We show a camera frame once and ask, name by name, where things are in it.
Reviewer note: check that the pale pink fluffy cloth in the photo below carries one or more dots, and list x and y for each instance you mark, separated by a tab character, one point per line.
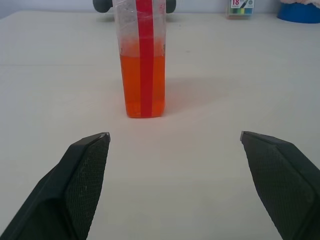
305	1

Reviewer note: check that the coloured marker pen box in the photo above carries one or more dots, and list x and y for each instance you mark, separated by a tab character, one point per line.
240	11

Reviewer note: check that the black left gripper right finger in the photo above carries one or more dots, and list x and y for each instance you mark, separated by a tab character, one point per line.
282	185

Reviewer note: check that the dark grey rounded object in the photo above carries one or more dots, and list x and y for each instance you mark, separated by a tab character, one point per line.
101	6

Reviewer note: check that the blue bowl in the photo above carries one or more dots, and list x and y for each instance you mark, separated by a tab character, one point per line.
297	15

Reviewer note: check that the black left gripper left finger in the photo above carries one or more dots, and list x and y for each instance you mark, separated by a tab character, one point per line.
62	190

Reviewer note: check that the clear bottle with orange liquid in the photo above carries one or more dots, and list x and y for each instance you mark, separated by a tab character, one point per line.
130	82

